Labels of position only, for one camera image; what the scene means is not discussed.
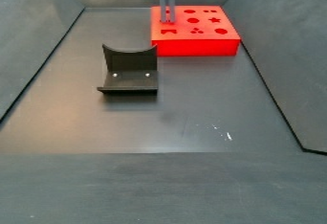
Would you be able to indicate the red shape-sorter block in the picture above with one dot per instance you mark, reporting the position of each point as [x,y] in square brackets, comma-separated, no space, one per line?
[200,33]

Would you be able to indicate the black curved holder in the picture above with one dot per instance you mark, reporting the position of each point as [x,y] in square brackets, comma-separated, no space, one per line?
[130,71]

